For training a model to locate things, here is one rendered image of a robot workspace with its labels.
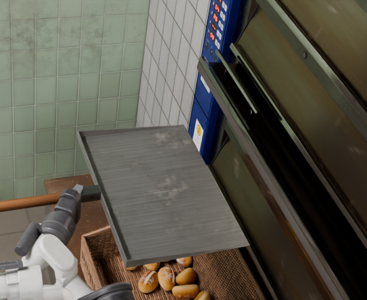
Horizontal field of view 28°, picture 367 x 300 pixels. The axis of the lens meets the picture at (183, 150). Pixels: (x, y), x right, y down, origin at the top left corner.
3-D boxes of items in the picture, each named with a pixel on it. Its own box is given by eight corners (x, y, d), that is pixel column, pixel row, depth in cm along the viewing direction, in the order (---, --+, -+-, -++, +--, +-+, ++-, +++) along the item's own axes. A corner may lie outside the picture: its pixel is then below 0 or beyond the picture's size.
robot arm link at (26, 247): (75, 234, 193) (59, 265, 184) (57, 253, 199) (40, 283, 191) (40, 209, 190) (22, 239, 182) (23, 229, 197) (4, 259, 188)
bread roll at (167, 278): (171, 294, 264) (182, 287, 262) (158, 289, 260) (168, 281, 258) (168, 273, 271) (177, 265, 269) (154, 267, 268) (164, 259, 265)
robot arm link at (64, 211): (86, 225, 207) (70, 254, 198) (54, 215, 208) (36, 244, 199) (87, 193, 199) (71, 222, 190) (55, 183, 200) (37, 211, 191)
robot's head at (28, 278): (43, 311, 149) (43, 283, 144) (-9, 318, 146) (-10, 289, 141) (39, 286, 154) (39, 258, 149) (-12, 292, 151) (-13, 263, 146)
